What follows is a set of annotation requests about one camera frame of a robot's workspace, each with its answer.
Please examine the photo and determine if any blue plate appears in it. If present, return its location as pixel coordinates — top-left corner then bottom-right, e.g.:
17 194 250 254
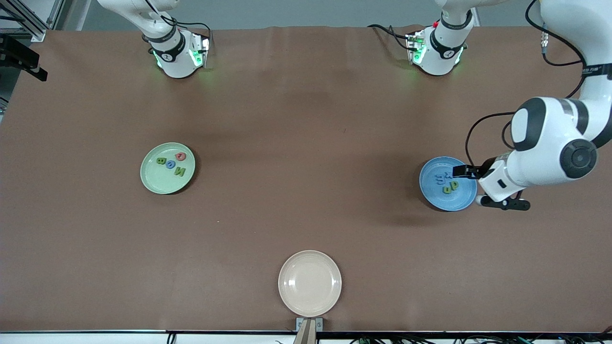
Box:
419 157 478 212

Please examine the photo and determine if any beige plate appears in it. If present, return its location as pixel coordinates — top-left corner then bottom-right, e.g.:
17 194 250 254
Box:
278 250 342 317

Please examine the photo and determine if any brown table cover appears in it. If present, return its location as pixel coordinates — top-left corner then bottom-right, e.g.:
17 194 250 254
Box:
0 25 612 333

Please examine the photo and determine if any light green plate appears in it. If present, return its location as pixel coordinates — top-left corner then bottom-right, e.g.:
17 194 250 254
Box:
140 142 196 195

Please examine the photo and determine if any black base power cable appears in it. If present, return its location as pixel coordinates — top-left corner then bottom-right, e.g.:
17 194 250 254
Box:
160 14 214 48
367 24 416 51

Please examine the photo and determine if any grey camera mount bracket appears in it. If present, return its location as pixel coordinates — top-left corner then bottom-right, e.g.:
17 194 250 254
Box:
293 317 324 344

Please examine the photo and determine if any aluminium frame profile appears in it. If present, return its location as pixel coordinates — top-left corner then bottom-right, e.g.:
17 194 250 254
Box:
0 0 65 43

